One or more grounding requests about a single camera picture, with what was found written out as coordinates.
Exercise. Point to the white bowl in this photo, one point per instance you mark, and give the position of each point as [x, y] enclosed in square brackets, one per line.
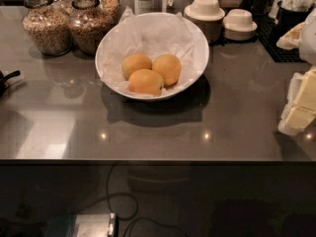
[108, 46]

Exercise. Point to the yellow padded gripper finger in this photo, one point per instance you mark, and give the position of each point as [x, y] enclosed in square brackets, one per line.
[300, 109]

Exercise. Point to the black handle object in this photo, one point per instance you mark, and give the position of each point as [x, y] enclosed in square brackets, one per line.
[4, 80]

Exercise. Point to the right stack paper bowls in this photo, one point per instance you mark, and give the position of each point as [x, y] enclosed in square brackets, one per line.
[238, 24]

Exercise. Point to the glass grain jar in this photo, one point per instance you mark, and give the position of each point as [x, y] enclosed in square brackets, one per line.
[111, 7]
[47, 27]
[88, 24]

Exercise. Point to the white paper liner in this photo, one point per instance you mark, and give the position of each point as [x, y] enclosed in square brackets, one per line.
[154, 37]

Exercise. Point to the stack paper bowls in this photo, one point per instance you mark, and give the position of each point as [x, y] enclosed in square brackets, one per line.
[208, 16]
[238, 24]

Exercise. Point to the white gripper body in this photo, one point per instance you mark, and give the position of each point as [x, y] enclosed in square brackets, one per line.
[308, 41]

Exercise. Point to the left stack paper bowls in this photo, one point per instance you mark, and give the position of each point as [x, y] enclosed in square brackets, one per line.
[208, 16]

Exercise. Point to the metal box below table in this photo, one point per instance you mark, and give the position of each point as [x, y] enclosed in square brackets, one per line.
[83, 225]

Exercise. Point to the back glass grain jar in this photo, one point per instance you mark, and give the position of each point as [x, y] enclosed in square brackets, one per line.
[111, 7]

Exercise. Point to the middle glass grain jar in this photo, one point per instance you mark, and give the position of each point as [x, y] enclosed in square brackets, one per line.
[88, 24]

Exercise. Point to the orange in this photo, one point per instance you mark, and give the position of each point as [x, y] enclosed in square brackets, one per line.
[169, 67]
[146, 81]
[135, 62]

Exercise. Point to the left glass grain jar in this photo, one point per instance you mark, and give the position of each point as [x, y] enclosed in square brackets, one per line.
[47, 27]

